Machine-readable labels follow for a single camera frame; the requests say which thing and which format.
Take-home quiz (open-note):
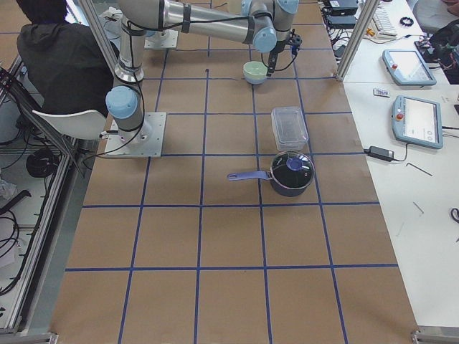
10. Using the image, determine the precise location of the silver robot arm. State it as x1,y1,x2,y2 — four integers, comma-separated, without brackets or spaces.
105,1,301,155

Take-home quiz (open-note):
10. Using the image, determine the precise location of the blue teach pendant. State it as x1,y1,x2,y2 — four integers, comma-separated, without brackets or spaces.
382,49,437,87
391,95,443,149

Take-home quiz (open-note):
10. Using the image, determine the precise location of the black power adapter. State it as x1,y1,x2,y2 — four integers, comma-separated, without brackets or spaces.
364,145,394,162

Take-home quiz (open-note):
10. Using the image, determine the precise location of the white chair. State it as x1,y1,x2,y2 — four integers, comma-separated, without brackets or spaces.
32,110,106,140

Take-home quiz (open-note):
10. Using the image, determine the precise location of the blue teach pendant near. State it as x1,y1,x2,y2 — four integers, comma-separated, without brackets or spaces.
391,95,443,149

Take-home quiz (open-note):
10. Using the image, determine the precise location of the aluminium frame post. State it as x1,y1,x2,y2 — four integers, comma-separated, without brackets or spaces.
336,0,379,82

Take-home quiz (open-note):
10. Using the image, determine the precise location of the white keyboard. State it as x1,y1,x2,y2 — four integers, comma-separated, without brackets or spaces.
372,7,398,39

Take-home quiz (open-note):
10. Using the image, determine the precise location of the dark blue saucepan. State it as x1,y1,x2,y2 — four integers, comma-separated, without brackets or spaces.
227,151,315,197

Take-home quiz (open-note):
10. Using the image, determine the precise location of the person in black jacket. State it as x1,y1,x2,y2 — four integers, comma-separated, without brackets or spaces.
17,1,113,116

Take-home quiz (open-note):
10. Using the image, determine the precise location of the green bowl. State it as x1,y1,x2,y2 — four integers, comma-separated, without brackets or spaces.
243,61,268,76

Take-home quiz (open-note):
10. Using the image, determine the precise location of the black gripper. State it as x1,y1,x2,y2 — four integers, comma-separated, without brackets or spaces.
267,29,302,77

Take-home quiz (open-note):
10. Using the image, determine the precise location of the blue bowl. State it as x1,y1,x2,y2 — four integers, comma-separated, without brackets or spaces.
244,74,267,85

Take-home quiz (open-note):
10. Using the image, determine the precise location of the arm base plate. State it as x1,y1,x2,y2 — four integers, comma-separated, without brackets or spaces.
144,29,179,50
104,112,166,158

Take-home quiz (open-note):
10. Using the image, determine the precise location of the blue teach pendant far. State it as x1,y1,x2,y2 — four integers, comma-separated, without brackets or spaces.
382,49,437,87

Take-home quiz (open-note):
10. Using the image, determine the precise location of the clear plastic container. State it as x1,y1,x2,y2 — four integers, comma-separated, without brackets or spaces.
271,106,308,151

